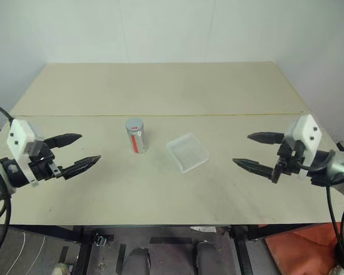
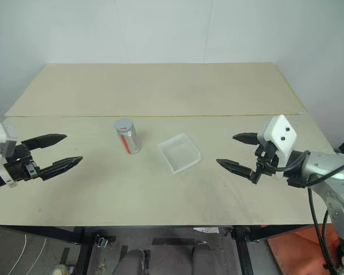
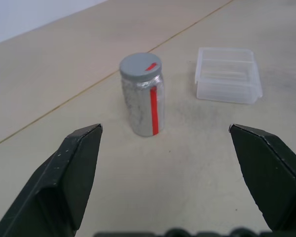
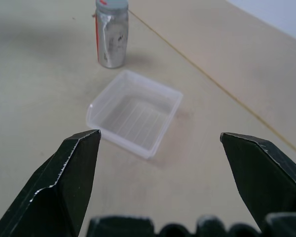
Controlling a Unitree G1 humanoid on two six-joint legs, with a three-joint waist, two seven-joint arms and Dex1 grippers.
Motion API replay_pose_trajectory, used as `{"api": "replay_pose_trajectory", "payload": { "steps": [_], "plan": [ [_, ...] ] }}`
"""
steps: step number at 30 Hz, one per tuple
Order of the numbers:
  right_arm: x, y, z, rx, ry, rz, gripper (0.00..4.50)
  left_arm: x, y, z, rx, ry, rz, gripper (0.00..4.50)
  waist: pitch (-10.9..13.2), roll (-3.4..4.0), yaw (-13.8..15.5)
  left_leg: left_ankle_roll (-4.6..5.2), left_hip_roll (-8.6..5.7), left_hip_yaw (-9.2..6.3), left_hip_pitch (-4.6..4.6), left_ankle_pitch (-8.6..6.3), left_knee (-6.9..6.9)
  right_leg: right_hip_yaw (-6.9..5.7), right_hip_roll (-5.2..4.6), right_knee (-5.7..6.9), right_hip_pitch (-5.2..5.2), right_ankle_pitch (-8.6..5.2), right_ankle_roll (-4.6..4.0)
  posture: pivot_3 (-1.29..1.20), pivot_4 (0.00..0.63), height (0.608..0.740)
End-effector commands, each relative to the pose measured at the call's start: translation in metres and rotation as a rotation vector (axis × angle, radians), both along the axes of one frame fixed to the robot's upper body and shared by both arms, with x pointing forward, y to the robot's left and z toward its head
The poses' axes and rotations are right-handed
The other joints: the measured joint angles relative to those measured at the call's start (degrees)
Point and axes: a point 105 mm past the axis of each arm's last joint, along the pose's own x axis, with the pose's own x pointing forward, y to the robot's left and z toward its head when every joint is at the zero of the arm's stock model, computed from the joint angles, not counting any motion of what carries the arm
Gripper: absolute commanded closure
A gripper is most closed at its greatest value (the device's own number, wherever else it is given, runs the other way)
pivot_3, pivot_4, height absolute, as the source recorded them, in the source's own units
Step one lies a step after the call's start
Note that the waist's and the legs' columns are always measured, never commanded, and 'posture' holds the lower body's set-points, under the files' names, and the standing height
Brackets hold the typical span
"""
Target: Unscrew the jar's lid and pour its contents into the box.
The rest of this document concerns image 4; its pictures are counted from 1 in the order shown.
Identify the grey plastic lid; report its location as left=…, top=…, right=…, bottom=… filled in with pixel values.
left=95, top=0, right=128, bottom=10

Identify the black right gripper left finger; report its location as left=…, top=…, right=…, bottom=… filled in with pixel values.
left=0, top=129, right=102, bottom=237

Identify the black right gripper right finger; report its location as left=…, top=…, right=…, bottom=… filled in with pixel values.
left=220, top=132, right=296, bottom=233

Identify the clear square plastic container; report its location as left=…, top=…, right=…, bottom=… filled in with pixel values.
left=86, top=69, right=184, bottom=160

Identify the silver jar with grey lid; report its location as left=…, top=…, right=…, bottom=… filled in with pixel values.
left=95, top=7, right=129, bottom=70

